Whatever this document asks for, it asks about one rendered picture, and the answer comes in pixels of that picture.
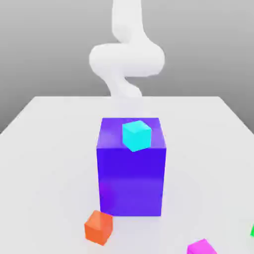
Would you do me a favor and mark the small cyan cube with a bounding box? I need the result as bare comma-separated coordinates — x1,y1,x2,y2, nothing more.
122,120,152,153

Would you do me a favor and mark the small orange cube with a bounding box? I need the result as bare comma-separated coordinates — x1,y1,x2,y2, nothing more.
84,210,114,247

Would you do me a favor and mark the small magenta cube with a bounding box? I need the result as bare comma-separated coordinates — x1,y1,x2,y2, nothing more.
187,238,218,254

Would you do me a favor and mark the large purple box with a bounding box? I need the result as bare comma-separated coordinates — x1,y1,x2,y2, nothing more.
96,117,167,217

